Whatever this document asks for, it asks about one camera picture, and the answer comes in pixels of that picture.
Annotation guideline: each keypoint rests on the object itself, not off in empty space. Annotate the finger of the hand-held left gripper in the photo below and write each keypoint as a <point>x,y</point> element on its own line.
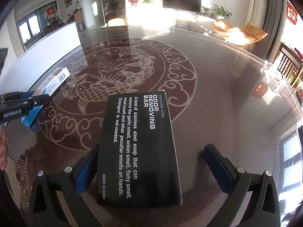
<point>26,95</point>
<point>41,99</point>

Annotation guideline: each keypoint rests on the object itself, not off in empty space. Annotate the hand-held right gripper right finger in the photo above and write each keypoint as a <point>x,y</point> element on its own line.
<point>216,167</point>

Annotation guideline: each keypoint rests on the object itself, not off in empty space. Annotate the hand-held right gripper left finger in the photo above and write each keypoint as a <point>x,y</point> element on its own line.
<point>85,177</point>

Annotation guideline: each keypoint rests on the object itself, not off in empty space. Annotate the white and blue box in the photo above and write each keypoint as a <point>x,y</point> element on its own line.
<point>56,78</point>

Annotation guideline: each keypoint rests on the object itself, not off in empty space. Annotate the white board panel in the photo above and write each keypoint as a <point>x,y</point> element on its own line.
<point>47,49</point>

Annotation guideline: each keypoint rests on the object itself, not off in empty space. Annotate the black cardboard box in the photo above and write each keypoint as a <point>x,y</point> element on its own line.
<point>139,151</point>

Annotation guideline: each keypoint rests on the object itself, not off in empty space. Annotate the brown patterned desktop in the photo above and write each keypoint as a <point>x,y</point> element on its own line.
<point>213,99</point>

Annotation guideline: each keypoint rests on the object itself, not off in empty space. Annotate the person's left hand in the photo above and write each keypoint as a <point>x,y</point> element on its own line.
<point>2,156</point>

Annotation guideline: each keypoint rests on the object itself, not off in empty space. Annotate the red door poster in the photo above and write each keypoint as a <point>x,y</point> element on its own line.
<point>50,14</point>

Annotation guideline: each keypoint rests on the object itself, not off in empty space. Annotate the wooden dining chair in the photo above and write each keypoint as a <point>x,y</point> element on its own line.
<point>78,19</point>

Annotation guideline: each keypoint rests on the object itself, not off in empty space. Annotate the clear plastic box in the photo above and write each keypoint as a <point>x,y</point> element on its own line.
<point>277,82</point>

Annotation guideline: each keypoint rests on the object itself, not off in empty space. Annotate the dark glass cabinet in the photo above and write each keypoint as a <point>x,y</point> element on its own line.
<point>112,0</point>

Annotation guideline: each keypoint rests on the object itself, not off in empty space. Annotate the wooden slatted chair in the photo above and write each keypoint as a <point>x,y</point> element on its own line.
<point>287,63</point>

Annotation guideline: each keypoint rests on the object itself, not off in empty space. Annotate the red flower bouquet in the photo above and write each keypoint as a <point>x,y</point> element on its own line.
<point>133,1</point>

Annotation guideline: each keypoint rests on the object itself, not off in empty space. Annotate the orange lounge chair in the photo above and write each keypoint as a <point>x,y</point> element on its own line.
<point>255,32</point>
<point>224,30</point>

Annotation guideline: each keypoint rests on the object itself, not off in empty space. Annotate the green leafy plant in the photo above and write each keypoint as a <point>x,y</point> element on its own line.
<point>148,0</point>

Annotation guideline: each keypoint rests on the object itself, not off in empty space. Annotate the white television stand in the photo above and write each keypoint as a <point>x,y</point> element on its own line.
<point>189,20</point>

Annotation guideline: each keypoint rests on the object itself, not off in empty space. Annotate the grey curtain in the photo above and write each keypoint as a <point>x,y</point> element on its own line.
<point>272,23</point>

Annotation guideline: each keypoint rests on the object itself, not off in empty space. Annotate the large green potted plant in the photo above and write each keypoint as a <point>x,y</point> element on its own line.
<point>221,11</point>

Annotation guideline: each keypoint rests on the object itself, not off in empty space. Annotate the small green potted plant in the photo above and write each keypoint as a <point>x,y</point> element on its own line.
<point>205,10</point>

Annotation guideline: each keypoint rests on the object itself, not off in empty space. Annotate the covered standing air conditioner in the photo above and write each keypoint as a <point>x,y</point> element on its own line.
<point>256,7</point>

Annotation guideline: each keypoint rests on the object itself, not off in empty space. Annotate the black television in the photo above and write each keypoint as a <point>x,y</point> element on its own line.
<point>182,2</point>

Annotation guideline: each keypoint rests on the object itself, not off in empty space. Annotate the red wall hanging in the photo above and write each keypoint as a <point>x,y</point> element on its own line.
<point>291,13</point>

